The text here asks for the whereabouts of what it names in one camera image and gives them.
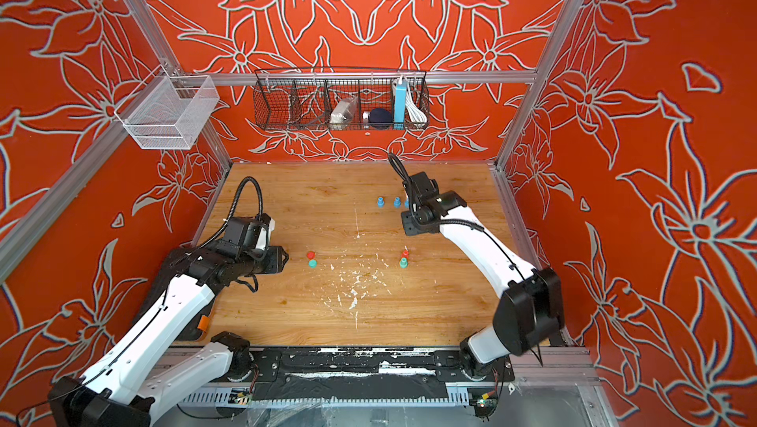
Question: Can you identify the white cable in basket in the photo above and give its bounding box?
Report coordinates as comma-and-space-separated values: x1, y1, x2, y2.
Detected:
405, 94, 430, 127

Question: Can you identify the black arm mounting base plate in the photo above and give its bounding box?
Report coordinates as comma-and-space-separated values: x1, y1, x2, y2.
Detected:
198, 346, 516, 403

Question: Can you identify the black wire wall basket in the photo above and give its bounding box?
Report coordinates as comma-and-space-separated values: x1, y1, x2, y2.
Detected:
252, 67, 431, 131

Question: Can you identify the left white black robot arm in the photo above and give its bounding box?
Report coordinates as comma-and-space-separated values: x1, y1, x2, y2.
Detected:
47, 188, 289, 426

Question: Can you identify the white wire mesh basket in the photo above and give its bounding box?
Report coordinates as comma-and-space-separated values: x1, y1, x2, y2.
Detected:
117, 75, 219, 151

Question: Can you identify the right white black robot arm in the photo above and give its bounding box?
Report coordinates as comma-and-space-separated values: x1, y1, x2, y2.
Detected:
388, 153, 565, 376

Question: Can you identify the dark blue round object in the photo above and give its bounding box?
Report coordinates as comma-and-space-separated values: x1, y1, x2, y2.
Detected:
368, 108, 393, 131

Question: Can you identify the light blue box in basket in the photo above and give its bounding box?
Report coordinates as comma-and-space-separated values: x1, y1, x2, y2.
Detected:
392, 80, 407, 131

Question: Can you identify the cluster of coloured stamp caps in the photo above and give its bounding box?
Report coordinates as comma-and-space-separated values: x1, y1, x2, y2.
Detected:
307, 252, 317, 269

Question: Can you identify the silver pouch in basket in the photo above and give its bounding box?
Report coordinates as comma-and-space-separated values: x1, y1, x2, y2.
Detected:
329, 97, 359, 131

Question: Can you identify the cluster of coloured stamps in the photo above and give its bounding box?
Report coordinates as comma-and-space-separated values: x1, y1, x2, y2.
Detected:
399, 250, 409, 269

